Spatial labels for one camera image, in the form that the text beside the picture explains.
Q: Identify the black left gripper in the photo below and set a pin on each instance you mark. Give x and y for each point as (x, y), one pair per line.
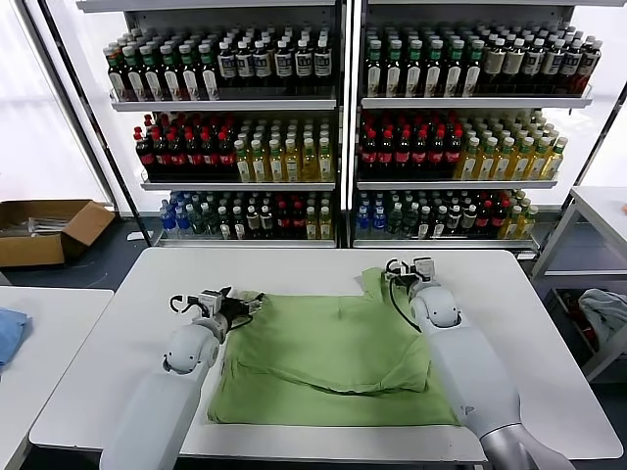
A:
(232, 311)

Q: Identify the brown cardboard box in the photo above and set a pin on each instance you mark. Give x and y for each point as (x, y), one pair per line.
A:
(29, 249)

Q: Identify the black metal window post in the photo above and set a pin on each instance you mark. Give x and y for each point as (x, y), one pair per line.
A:
(96, 122)
(612, 126)

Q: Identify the red cloth item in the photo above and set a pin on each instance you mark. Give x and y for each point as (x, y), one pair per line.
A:
(589, 335)

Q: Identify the cola bottle red cap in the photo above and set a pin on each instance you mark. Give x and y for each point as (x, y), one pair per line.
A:
(225, 157)
(177, 157)
(297, 220)
(193, 157)
(498, 219)
(386, 156)
(282, 220)
(419, 156)
(160, 157)
(209, 157)
(369, 156)
(453, 156)
(144, 157)
(436, 156)
(402, 156)
(484, 219)

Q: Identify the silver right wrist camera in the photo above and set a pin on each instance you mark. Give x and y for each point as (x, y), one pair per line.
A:
(425, 269)

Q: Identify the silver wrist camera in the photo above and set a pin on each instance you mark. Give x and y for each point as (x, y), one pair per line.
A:
(209, 301)
(425, 269)

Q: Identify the red drink bottle white cap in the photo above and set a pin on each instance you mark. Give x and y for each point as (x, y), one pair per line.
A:
(588, 67)

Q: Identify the dark drink bottle white cap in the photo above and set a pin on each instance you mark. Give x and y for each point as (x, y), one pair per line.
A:
(469, 219)
(223, 224)
(237, 224)
(440, 222)
(265, 220)
(454, 219)
(251, 220)
(425, 222)

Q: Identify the plastic wrapped metal parts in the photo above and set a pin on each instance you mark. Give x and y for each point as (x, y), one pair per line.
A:
(36, 225)

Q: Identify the dark bottle blue white label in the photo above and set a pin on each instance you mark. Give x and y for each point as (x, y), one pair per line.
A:
(551, 64)
(321, 64)
(226, 66)
(282, 65)
(244, 66)
(262, 66)
(569, 65)
(532, 64)
(301, 65)

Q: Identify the light green polo shirt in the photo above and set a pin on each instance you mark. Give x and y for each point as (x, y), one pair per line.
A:
(318, 352)

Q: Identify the blue drink bottle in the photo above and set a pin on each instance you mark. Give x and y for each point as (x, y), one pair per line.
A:
(363, 220)
(168, 219)
(379, 220)
(181, 220)

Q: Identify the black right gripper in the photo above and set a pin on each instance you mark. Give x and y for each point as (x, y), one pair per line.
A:
(405, 281)

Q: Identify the grey frame side table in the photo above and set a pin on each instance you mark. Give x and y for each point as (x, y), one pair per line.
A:
(595, 199)

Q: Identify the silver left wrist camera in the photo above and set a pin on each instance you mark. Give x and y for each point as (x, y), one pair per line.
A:
(209, 301)

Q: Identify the white paper scrap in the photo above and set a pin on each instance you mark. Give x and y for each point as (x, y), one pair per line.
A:
(134, 235)

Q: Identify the white frame storage cart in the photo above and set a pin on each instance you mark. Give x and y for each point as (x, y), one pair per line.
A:
(571, 337)

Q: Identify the dark tea bottle green cap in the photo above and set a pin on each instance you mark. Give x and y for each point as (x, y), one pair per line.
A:
(170, 76)
(394, 77)
(374, 77)
(149, 76)
(208, 76)
(452, 77)
(133, 76)
(414, 77)
(433, 77)
(471, 77)
(189, 76)
(116, 76)

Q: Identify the dark bottle beige label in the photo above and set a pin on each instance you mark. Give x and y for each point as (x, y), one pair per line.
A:
(513, 64)
(494, 64)

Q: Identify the grey metal shelving unit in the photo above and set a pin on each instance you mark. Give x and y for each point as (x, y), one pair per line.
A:
(224, 105)
(465, 103)

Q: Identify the green tinted water bottle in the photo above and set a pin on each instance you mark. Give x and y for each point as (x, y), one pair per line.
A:
(209, 222)
(196, 220)
(410, 221)
(395, 220)

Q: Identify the yellow tea bottle green label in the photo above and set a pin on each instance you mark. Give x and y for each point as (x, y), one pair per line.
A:
(512, 223)
(324, 167)
(503, 165)
(486, 165)
(308, 167)
(555, 165)
(538, 165)
(275, 167)
(258, 167)
(520, 165)
(310, 225)
(323, 225)
(527, 223)
(242, 167)
(469, 165)
(291, 167)

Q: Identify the grey white clothes pile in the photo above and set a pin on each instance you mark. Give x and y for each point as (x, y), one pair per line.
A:
(605, 309)

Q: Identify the folded blue cloth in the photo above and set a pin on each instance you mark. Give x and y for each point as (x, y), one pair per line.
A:
(12, 333)

